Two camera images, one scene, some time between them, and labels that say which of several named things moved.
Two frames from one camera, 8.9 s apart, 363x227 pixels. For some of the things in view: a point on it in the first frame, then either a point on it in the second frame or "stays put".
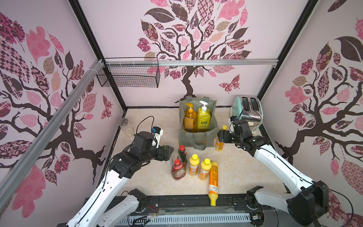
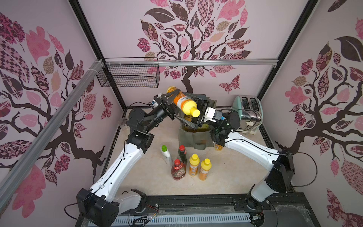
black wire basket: x=129 y=72 stays put
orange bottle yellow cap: x=219 y=146 stays put
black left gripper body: x=154 y=153 to x=161 y=110
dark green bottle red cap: x=182 y=153 stays put
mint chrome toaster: x=248 y=108 stays put
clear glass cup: x=126 y=127 stays put
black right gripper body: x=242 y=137 to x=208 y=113
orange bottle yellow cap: x=194 y=165 stays put
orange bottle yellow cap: x=213 y=182 to x=184 y=102
